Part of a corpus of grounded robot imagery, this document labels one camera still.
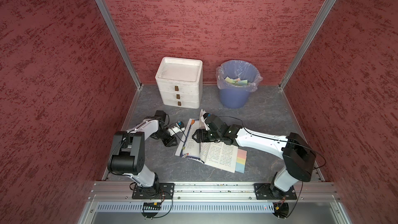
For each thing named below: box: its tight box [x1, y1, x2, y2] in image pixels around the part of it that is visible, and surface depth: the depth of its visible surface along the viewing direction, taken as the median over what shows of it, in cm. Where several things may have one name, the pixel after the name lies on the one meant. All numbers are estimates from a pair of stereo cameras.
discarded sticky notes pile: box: [224, 76, 249, 86], surface depth 106 cm
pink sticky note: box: [236, 148, 248, 160], surface depth 87 cm
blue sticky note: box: [234, 161, 246, 174], surface depth 83 cm
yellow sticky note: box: [236, 156, 246, 165], surface depth 85 cm
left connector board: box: [143, 202, 162, 210], surface depth 74 cm
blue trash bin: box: [218, 59, 260, 109], surface depth 100 cm
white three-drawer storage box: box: [154, 56, 204, 109], surface depth 97 cm
